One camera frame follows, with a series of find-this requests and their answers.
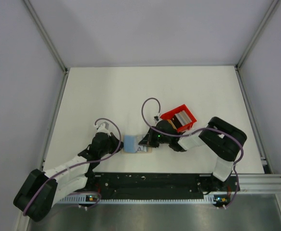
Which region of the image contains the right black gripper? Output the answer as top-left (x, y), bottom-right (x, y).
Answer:
top-left (139, 126), bottom-right (171, 148)

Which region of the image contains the grey credit card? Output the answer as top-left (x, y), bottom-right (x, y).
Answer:
top-left (136, 135), bottom-right (148, 153)

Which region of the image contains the light blue credit card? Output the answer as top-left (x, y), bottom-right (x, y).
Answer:
top-left (124, 135), bottom-right (137, 153)

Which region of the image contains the beige card holder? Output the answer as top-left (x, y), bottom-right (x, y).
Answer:
top-left (121, 135), bottom-right (152, 154)

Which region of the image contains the red plastic card tray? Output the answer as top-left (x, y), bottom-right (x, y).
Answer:
top-left (160, 104), bottom-right (197, 133)

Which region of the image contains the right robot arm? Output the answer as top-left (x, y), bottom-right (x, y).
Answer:
top-left (138, 116), bottom-right (247, 191)

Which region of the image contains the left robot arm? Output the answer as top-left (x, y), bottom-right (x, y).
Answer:
top-left (13, 132), bottom-right (123, 222)

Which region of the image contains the stack of upright cards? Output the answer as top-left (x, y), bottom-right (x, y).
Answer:
top-left (175, 111), bottom-right (192, 126)

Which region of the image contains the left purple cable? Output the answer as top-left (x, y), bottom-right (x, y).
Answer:
top-left (23, 117), bottom-right (124, 216)

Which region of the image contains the purple cable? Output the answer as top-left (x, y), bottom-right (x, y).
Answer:
top-left (23, 117), bottom-right (124, 216)
top-left (141, 98), bottom-right (244, 167)

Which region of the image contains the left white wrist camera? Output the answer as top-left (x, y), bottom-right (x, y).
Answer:
top-left (94, 122), bottom-right (109, 134)

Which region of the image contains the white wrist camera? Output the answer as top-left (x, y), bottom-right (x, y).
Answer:
top-left (94, 122), bottom-right (109, 134)
top-left (153, 113), bottom-right (161, 123)

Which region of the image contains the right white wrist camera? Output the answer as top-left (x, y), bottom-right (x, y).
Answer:
top-left (153, 113), bottom-right (161, 123)

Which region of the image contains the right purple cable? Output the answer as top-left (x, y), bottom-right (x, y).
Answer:
top-left (141, 98), bottom-right (244, 167)

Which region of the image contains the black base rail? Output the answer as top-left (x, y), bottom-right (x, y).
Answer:
top-left (83, 172), bottom-right (237, 199)

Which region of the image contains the white slotted cable duct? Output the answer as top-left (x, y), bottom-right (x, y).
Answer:
top-left (57, 194), bottom-right (229, 205)

